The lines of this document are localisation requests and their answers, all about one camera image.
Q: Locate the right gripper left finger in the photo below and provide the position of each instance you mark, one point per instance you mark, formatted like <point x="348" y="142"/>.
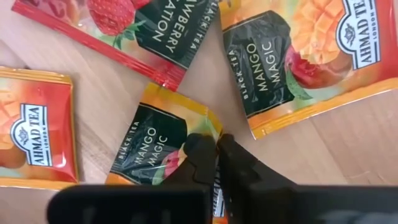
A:
<point x="199" y="161"/>

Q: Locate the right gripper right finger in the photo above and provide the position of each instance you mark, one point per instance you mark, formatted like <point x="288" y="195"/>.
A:
<point x="248" y="186"/>

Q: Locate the red strawberry tea packet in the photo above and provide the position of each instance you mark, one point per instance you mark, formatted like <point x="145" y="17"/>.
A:
<point x="124" y="31"/>

